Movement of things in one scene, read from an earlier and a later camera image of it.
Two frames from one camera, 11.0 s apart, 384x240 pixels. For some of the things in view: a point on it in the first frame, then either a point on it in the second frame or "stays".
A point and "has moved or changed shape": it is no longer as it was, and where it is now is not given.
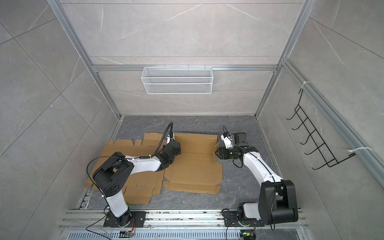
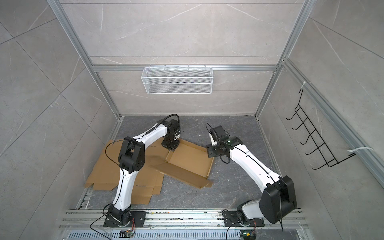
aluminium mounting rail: (95, 219) stays
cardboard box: (196, 169) has moved or changed shape
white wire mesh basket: (177, 80) stays
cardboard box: (140, 185) stays
